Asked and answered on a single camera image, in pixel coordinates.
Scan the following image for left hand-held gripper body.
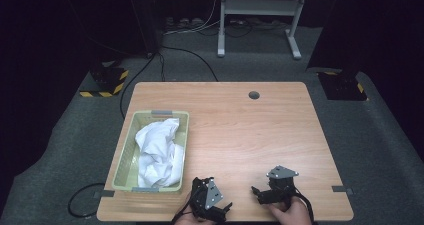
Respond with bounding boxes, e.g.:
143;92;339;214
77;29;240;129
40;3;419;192
190;176;229;223

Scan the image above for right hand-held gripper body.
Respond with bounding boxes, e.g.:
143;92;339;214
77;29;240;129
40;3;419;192
258;164;300;206

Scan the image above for white cloth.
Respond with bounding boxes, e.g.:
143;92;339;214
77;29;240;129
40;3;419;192
134;117;186;189

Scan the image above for pale green plastic basket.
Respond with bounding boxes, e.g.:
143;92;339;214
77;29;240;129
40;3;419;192
111;109;190;194

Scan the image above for person's left hand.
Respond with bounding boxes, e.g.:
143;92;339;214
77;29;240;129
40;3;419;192
173;212;216;225

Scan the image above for person's right hand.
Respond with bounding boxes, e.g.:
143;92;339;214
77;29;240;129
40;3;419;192
267;195;313;225

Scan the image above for grey tape strip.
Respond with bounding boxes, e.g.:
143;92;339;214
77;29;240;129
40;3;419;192
331;185;354;196
92;189;116;200

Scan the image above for black yellow striped base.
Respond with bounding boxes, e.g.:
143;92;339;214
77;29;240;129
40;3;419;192
78;66;130;99
315;70;370;102

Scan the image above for power strip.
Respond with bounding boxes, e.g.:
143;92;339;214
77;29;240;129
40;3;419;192
164;16;206;31

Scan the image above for white metal stand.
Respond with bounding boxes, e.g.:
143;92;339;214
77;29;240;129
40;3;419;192
217;0;310;60

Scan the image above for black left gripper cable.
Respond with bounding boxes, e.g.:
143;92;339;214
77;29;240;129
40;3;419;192
170;190;196;225

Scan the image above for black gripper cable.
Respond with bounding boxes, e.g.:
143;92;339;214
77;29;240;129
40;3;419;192
170;190;196;225
293;186;315;225

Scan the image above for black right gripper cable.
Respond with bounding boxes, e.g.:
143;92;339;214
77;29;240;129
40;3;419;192
293;186;315;225

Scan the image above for looped black floor cable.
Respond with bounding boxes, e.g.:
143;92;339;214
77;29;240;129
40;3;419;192
67;182;107;219

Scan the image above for long black floor cable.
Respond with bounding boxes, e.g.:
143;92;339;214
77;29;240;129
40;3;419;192
119;52;158;120

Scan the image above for curved black floor cable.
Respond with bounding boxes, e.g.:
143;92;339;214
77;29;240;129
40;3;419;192
160;45;220;83

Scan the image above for white cables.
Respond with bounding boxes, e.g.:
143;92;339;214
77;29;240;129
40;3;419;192
162;0;222;37

